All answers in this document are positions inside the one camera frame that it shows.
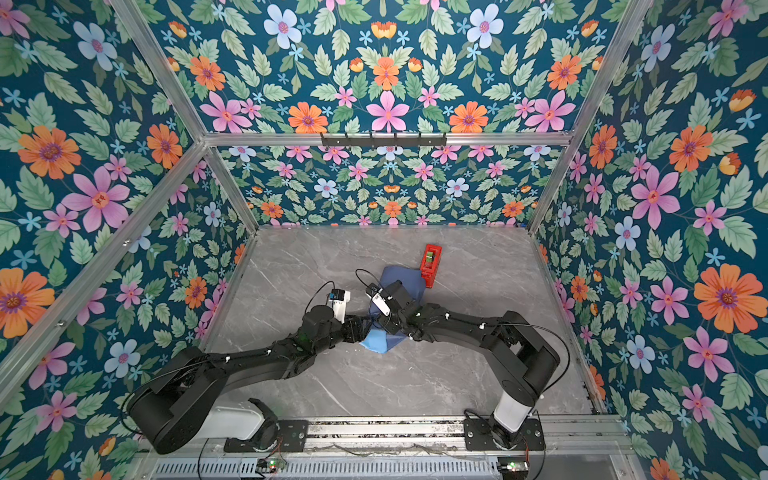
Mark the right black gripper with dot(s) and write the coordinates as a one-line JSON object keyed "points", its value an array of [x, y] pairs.
{"points": [[386, 323]]}

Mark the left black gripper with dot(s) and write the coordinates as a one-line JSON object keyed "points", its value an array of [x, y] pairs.
{"points": [[360, 333]]}

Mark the light blue wrapping paper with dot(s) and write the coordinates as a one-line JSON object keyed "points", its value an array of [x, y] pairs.
{"points": [[378, 339]]}

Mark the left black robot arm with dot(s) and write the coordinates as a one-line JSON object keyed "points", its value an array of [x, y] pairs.
{"points": [[177, 405]]}

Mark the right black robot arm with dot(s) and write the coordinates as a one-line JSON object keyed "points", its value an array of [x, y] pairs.
{"points": [[522, 361]]}

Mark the red tape dispenser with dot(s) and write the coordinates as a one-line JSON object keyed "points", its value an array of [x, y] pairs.
{"points": [[428, 274]]}

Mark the white ventilation grille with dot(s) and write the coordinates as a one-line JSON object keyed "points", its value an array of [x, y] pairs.
{"points": [[328, 468]]}

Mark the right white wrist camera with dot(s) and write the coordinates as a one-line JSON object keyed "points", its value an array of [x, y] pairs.
{"points": [[376, 296]]}

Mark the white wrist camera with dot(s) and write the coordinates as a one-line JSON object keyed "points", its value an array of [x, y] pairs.
{"points": [[338, 300], [376, 296]]}

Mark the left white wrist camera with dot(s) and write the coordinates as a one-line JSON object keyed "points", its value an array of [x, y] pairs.
{"points": [[338, 300]]}

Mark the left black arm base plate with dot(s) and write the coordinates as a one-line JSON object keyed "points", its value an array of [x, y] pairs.
{"points": [[286, 436]]}

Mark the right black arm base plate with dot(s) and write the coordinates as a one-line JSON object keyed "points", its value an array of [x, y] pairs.
{"points": [[486, 435]]}

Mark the aluminium front mounting rail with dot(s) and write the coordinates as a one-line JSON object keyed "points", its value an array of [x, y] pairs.
{"points": [[441, 435]]}

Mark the black hook rail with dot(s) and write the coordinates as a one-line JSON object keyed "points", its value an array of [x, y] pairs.
{"points": [[370, 140]]}

